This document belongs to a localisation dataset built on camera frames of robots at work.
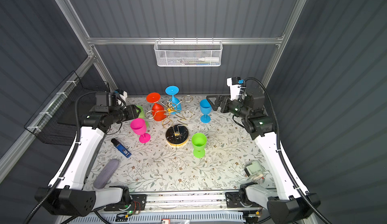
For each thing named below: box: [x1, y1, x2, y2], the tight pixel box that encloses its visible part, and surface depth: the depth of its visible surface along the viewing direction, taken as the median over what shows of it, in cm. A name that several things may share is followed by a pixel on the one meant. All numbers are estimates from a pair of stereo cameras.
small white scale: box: [243, 160, 264, 178], surface depth 80 cm
